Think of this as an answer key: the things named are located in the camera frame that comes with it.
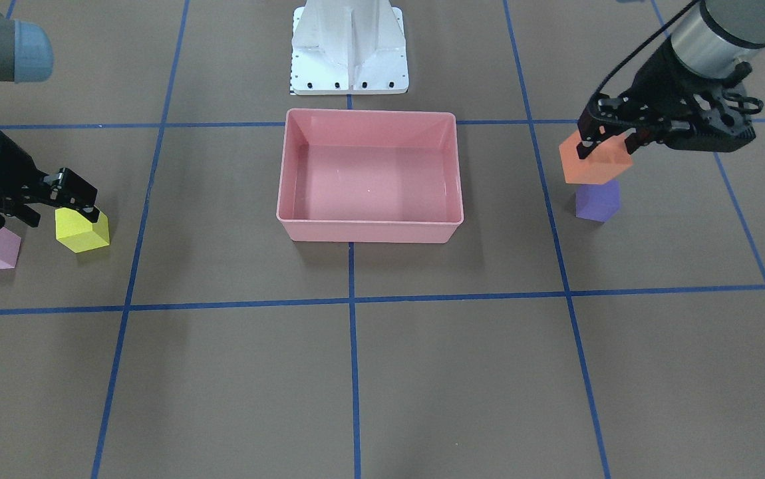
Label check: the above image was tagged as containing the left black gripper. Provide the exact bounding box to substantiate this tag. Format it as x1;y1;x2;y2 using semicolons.
577;41;764;160

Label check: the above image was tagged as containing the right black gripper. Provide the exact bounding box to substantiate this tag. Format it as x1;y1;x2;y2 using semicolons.
0;130;100;230

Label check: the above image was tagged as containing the orange foam block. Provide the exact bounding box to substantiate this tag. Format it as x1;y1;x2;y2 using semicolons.
559;131;634;185

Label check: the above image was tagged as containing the yellow foam block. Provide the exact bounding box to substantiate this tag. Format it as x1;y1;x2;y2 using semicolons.
55;208;110;253

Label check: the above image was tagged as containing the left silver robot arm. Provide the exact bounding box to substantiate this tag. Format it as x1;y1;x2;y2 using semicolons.
574;1;765;160

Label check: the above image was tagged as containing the pink plastic bin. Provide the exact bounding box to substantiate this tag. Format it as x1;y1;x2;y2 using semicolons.
276;107;465;243

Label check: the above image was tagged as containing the purple foam block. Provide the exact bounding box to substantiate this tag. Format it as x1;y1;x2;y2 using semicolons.
575;180;622;222

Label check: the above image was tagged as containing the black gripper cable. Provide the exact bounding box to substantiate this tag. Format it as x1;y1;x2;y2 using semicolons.
592;0;699;100

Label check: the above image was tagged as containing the white pedestal column base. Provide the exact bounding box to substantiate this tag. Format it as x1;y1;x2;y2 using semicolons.
289;1;410;95

